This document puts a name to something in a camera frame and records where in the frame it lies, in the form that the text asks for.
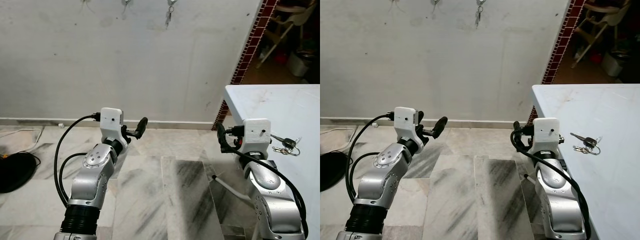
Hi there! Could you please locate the white marble-look table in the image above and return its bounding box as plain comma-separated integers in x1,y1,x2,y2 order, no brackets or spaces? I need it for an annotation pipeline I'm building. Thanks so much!
531,84,640,240
223,84,321,240

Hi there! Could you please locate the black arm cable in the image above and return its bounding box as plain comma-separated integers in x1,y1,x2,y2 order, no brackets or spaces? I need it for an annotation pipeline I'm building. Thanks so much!
512,127,592,240
54,114,101,207
220,127,309,240
346,114,396,203

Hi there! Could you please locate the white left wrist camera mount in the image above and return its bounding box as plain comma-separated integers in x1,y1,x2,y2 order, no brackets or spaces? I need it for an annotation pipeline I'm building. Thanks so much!
394,106,419,146
100,107,124,147

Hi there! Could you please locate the wooden folding chair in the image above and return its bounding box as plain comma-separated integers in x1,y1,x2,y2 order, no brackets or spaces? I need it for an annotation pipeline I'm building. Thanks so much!
571,0,632,69
256,0,313,69

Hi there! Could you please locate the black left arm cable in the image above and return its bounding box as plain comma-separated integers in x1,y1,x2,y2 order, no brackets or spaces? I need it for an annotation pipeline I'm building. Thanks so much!
54,114,101,207
346,114,396,203

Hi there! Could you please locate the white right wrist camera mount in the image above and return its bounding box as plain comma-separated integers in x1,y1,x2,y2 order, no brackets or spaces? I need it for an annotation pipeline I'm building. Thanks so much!
242,118,272,153
532,117,561,153

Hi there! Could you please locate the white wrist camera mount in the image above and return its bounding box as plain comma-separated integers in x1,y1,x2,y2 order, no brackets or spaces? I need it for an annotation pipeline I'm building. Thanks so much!
242,118,272,153
532,117,561,153
100,107,124,147
394,106,419,146

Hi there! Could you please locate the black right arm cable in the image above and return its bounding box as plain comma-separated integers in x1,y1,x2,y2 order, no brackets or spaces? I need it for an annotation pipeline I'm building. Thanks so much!
512,127,592,240
220,127,309,240

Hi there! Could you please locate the black round floor object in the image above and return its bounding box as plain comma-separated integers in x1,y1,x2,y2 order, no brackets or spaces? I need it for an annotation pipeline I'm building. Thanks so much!
0,152,41,194
320,151,342,192

